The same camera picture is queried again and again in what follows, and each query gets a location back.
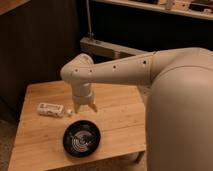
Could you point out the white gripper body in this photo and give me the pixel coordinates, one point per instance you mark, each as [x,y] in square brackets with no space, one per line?
[82,93]

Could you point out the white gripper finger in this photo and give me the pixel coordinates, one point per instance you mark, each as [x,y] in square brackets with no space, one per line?
[76,107]
[93,106]

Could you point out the white plastic bottle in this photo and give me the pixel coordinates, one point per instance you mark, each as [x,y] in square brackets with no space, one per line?
[53,110]

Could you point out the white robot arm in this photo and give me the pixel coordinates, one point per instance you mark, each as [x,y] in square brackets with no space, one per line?
[179,108]

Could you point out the black ceramic bowl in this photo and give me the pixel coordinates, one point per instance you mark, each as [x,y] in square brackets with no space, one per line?
[81,138]

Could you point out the wooden shelf beam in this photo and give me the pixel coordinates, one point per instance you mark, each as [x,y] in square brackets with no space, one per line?
[106,49]

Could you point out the metal pole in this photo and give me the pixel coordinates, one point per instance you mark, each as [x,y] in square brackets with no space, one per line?
[90,32]

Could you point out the upper wooden shelf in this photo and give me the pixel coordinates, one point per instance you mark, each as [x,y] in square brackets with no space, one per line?
[176,7]

